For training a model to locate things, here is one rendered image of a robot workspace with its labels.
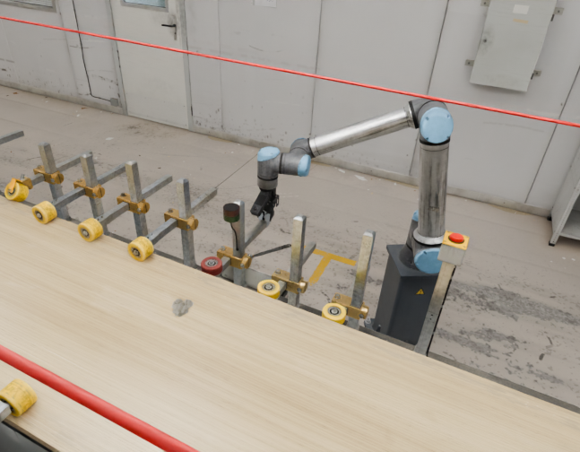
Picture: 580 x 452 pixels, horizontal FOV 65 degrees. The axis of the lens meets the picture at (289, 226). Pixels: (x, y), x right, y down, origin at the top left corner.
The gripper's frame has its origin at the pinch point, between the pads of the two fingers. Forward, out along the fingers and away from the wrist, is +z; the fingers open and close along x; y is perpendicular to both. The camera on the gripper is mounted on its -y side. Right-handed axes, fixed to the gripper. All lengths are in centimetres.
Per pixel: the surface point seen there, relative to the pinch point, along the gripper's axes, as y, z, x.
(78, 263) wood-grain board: -65, -7, 43
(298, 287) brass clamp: -31.2, -0.9, -31.5
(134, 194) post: -31, -19, 45
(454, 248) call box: -32, -38, -81
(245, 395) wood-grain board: -85, -7, -40
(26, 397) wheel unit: -115, -13, 6
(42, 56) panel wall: 225, 32, 418
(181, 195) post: -30.6, -25.6, 20.5
